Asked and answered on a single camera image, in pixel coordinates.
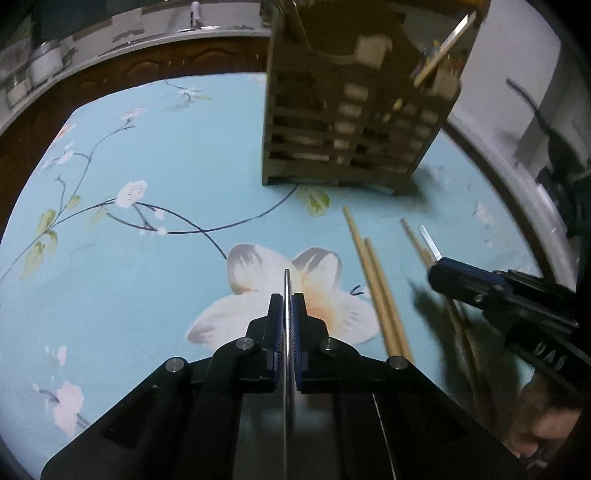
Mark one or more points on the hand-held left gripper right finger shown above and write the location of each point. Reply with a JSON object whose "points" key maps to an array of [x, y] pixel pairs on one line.
{"points": [[299, 332]]}

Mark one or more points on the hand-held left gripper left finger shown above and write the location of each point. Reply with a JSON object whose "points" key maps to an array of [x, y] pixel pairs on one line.
{"points": [[276, 332]]}

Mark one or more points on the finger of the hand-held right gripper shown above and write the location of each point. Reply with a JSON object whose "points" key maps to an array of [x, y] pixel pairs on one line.
{"points": [[461, 288], [475, 270]]}

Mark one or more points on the metal chopstick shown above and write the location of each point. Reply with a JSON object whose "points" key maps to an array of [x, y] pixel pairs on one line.
{"points": [[430, 242], [286, 369], [464, 28]]}

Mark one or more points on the wooden chopstick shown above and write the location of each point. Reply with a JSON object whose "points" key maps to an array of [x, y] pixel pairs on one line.
{"points": [[438, 57], [415, 240], [388, 300], [475, 360], [369, 277]]}

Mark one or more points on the wooden utensil holder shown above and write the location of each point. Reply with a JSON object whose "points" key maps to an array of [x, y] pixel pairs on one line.
{"points": [[351, 115]]}

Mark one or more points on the person's right hand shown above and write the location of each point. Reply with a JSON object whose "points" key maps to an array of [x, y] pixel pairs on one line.
{"points": [[540, 415]]}

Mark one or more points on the blue floral tablecloth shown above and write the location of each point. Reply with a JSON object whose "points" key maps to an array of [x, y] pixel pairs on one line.
{"points": [[161, 277]]}

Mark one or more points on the white dispenser bottle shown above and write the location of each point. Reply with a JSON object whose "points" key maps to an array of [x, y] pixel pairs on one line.
{"points": [[195, 13]]}

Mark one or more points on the large white jar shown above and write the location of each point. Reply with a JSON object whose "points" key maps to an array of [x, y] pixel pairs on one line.
{"points": [[46, 64]]}

